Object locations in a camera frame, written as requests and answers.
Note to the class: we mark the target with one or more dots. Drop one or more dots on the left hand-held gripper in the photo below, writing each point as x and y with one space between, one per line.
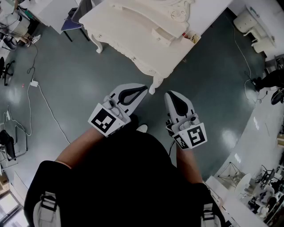
104 120

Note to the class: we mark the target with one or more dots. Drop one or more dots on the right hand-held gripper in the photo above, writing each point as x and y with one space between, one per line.
196 135

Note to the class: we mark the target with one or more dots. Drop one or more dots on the white dressing table drawer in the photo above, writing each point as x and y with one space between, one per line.
192 35

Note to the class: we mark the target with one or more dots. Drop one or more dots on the person's left forearm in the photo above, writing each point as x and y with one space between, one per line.
82 146

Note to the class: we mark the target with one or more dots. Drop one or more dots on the person's right forearm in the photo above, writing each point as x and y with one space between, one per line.
188 166

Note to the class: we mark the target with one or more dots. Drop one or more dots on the white dressing table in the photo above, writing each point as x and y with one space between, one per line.
133 33

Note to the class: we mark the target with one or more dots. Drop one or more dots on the person's white shoe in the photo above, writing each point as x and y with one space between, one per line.
142 128

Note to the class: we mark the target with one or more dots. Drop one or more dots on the person's black shirt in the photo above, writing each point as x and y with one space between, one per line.
124 181

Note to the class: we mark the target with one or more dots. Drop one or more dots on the blue chair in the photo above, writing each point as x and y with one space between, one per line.
71 25

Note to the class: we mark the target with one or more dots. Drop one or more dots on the white power adapter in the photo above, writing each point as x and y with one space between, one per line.
34 83

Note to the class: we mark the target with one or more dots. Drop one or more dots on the black chair base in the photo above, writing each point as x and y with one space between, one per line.
277 96

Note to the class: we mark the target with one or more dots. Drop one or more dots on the white round table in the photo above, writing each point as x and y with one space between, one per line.
243 184

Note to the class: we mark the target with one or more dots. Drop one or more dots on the white tufted stool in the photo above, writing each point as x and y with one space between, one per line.
244 21

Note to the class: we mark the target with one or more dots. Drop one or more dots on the white board panel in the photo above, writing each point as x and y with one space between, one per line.
51 13

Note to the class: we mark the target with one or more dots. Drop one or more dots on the cluttered office desk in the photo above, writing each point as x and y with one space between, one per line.
266 192

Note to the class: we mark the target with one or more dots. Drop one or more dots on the black office chair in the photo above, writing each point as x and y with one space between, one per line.
5 69

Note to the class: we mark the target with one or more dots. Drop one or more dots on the white ornate mirror frame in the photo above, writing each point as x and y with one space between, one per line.
155 9

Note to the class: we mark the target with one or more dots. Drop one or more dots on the metal frame black chair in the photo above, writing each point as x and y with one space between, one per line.
7 144

